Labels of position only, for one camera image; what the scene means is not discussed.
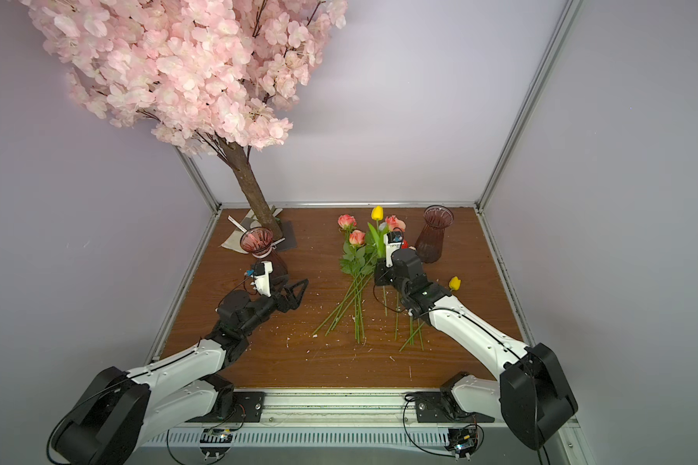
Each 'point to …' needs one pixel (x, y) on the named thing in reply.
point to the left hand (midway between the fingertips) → (301, 280)
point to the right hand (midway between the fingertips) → (379, 255)
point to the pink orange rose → (395, 223)
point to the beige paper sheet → (234, 240)
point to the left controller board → (215, 442)
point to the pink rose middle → (368, 258)
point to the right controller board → (462, 442)
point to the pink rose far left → (350, 263)
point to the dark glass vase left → (258, 241)
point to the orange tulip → (412, 333)
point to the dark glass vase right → (429, 239)
